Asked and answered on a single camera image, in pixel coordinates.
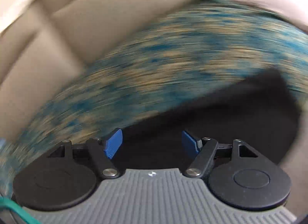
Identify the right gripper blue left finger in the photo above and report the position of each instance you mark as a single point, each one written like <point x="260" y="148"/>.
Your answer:
<point x="102" y="150"/>

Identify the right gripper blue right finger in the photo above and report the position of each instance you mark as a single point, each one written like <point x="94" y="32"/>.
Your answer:
<point x="202" y="151"/>

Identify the black pants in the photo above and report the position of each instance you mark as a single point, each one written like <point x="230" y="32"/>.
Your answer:
<point x="259" y="110"/>

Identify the blue paisley sofa cover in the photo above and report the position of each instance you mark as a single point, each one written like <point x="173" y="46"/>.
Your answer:
<point x="184" y="55"/>

